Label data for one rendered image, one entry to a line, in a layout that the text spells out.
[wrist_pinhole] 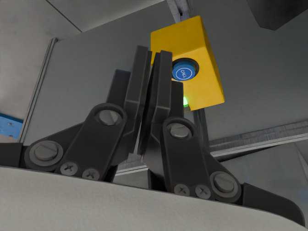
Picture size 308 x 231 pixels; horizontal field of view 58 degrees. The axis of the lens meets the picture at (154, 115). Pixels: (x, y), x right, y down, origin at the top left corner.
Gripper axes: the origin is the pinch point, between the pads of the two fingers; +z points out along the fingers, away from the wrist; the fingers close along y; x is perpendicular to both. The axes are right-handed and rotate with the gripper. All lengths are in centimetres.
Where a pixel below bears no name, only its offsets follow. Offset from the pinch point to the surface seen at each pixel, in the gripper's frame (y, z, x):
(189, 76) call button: 8.5, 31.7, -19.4
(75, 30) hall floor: -42, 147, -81
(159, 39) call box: 2.3, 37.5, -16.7
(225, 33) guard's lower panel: 32, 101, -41
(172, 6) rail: 4, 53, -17
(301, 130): 49, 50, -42
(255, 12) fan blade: 8.5, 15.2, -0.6
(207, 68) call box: 11.4, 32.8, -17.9
